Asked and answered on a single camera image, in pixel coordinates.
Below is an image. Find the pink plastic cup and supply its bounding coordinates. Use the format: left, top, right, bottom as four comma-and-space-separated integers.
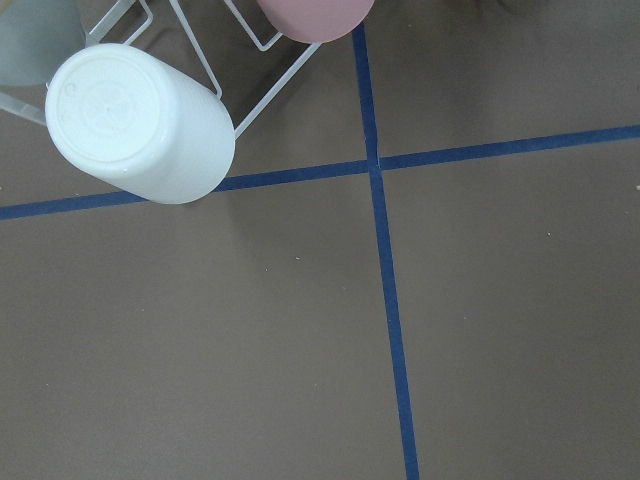
257, 0, 374, 44

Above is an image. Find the white plastic cup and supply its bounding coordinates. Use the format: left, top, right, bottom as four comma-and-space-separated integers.
45, 44, 236, 204

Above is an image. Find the grey-green plastic cup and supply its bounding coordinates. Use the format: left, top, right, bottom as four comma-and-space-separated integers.
1, 0, 86, 87

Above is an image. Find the white wire cup rack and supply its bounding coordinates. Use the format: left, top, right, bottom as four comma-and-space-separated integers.
1, 1, 322, 139

